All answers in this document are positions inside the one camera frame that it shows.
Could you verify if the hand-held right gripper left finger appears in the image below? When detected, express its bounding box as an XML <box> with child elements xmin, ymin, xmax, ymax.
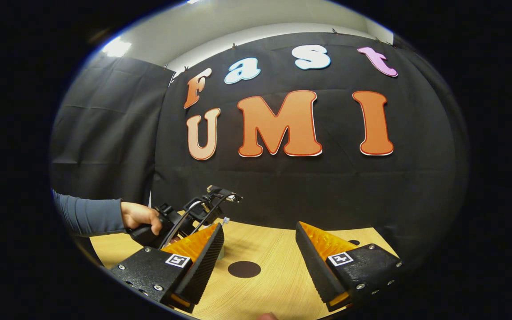
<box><xmin>108</xmin><ymin>222</ymin><xmax>225</xmax><ymax>315</ymax></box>

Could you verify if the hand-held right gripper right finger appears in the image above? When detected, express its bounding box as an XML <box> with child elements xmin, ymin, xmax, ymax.
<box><xmin>295</xmin><ymin>221</ymin><xmax>404</xmax><ymax>312</ymax></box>

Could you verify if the dark round coaster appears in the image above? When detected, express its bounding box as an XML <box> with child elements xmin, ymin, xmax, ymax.
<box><xmin>228</xmin><ymin>261</ymin><xmax>261</xmax><ymax>279</ymax></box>

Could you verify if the wooden desktop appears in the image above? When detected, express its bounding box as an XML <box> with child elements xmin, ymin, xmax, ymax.
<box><xmin>89</xmin><ymin>218</ymin><xmax>401</xmax><ymax>320</ymax></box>

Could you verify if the black backdrop cloth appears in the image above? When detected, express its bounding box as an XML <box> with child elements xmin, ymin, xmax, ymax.
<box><xmin>152</xmin><ymin>32</ymin><xmax>469</xmax><ymax>267</ymax></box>

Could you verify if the ceiling light panel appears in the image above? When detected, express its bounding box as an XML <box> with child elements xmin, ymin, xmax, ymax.
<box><xmin>103</xmin><ymin>38</ymin><xmax>132</xmax><ymax>57</ymax></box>

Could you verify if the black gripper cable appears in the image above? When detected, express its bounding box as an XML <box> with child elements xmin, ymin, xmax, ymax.
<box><xmin>160</xmin><ymin>196</ymin><xmax>228</xmax><ymax>249</ymax></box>

